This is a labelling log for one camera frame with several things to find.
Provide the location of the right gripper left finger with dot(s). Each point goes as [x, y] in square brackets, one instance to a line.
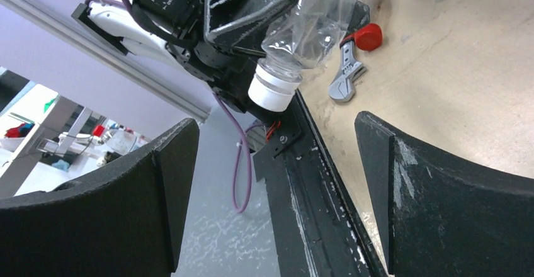
[126, 218]

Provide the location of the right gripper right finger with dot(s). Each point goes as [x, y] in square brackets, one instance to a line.
[440, 215]

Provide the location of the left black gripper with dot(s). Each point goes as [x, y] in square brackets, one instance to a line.
[224, 44]

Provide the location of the crushed clear bottle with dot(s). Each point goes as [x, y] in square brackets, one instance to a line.
[299, 40]

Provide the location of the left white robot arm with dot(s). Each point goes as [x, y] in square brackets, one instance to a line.
[137, 26]

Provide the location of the background red cap bottle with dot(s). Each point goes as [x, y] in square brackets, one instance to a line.
[99, 131]

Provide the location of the red cap tea bottle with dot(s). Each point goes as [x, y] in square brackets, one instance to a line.
[370, 36]

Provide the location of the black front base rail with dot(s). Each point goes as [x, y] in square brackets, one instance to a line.
[317, 229]

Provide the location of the red handle adjustable wrench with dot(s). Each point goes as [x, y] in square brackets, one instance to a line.
[342, 89]

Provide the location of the aluminium frame post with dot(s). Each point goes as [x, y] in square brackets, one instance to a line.
[172, 84]

